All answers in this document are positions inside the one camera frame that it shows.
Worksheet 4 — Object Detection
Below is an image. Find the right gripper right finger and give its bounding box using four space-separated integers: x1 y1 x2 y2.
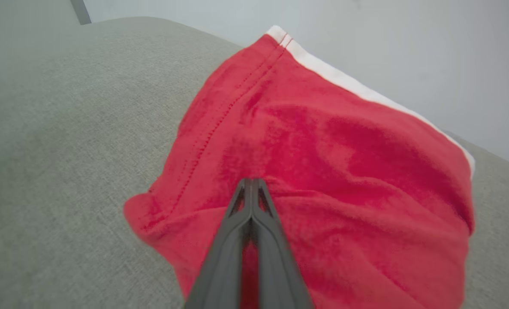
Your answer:
251 178 315 309

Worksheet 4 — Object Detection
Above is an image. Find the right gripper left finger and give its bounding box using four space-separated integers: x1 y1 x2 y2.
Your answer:
185 178 253 309

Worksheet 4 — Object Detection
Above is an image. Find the red white basketball jersey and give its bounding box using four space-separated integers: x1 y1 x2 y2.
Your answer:
123 25 476 309

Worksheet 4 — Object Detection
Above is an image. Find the grey fabric sofa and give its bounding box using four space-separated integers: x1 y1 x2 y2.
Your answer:
0 16 509 309

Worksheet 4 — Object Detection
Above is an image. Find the white and black baseboard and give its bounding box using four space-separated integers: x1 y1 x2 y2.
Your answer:
70 0 92 25

